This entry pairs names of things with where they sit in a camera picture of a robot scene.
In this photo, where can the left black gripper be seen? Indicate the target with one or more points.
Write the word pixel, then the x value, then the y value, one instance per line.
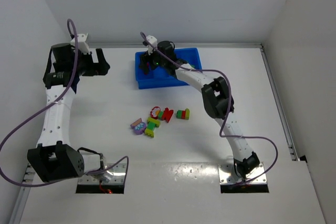
pixel 92 62

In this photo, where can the left aluminium frame rail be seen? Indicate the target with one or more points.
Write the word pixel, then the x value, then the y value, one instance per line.
pixel 53 159

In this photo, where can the white front board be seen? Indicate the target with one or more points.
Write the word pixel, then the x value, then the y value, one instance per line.
pixel 180 193

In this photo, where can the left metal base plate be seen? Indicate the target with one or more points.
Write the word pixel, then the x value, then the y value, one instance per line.
pixel 112 177

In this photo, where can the red crown lego piece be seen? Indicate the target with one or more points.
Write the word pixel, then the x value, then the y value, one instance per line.
pixel 167 114

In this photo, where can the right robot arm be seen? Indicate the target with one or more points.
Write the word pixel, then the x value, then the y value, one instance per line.
pixel 217 99

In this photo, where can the lime green lego stack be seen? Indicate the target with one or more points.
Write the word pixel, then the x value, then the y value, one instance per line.
pixel 152 124

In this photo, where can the red flower lego brick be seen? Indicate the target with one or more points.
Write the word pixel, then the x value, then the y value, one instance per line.
pixel 155 111

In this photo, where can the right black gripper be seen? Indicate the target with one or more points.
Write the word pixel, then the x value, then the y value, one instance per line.
pixel 146 61

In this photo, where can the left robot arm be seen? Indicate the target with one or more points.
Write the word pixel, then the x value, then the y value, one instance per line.
pixel 53 158

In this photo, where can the blue divided plastic bin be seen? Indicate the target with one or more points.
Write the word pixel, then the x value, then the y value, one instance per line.
pixel 159 78

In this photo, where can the purple paw lego brick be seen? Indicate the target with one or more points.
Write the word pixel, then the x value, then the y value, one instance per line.
pixel 138 126

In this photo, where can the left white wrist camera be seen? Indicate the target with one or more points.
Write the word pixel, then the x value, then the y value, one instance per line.
pixel 82 43

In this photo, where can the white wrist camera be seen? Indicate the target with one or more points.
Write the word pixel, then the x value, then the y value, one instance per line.
pixel 151 43
pixel 82 43

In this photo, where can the green brick beside flower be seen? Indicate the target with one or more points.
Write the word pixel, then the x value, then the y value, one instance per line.
pixel 160 115

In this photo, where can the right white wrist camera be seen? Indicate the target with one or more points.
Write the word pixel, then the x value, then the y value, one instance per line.
pixel 151 43

